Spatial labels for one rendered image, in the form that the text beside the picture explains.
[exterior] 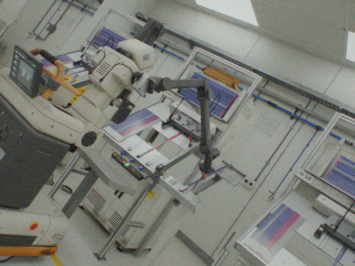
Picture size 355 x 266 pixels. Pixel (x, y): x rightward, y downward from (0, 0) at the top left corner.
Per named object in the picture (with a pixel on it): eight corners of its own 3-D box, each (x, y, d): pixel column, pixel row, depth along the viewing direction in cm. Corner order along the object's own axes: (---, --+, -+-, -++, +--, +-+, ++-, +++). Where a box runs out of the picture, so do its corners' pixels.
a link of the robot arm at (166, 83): (199, 77, 223) (210, 75, 215) (202, 97, 224) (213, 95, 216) (151, 79, 191) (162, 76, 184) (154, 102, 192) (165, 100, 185)
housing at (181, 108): (208, 142, 276) (211, 129, 267) (169, 116, 301) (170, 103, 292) (214, 138, 280) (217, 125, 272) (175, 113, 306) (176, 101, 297)
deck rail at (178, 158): (152, 179, 234) (152, 173, 230) (150, 177, 235) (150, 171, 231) (213, 140, 276) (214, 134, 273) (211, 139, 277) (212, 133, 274)
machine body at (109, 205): (119, 254, 255) (163, 191, 257) (72, 203, 291) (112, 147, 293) (157, 254, 311) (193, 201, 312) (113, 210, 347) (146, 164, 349)
